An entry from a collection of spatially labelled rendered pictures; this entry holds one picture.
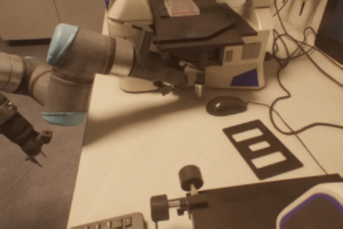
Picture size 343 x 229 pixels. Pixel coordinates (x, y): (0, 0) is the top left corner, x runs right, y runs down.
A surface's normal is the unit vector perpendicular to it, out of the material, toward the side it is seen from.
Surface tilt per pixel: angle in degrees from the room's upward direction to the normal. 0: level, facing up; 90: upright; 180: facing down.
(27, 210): 0
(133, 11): 86
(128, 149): 0
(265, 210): 0
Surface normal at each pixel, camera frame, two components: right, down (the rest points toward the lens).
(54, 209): -0.02, -0.80
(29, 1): 0.14, 0.59
